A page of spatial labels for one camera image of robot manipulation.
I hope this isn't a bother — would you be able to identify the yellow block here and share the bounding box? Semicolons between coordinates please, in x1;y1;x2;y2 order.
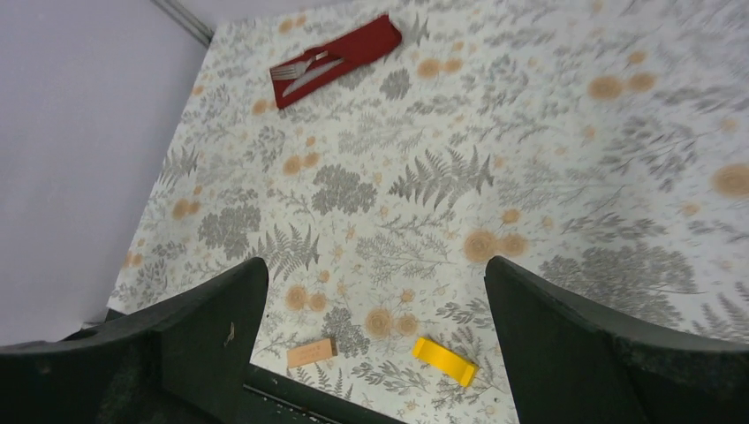
412;337;479;388

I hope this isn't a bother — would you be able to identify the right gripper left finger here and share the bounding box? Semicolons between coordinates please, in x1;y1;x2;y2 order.
1;258;269;423

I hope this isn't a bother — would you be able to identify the silver fork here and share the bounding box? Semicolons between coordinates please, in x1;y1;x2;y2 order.
269;51;329;81

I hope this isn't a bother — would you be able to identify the light wooden block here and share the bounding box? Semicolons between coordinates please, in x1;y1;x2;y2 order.
286;338;336;368

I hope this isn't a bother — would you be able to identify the dark red cloth napkin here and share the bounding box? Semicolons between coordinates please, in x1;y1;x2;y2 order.
269;14;403;110

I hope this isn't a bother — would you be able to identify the silver table knife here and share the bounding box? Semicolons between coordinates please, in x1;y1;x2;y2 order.
283;58;344;97

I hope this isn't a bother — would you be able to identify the floral patterned table mat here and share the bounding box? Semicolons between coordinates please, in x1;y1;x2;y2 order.
109;1;748;423

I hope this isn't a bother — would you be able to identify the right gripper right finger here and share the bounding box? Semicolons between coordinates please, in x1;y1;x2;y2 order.
485;256;748;423

